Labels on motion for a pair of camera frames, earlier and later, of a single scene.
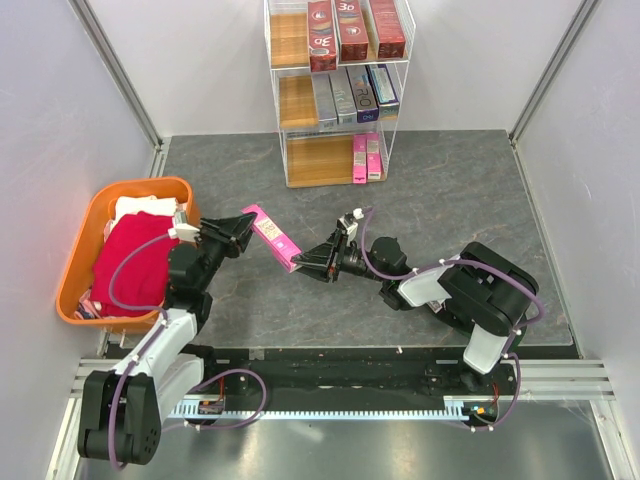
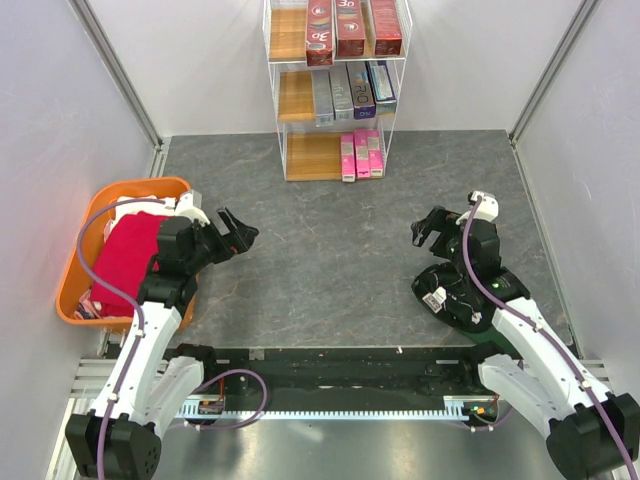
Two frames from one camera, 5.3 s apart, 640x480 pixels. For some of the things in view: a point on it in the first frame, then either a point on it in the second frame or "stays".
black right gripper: [325, 259] -> [439, 219]
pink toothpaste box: [373, 157] stays
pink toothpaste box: [281, 248] -> [347, 157]
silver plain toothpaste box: [326, 105] stays
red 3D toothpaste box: [352, 33] stays
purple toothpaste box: [363, 94] stays
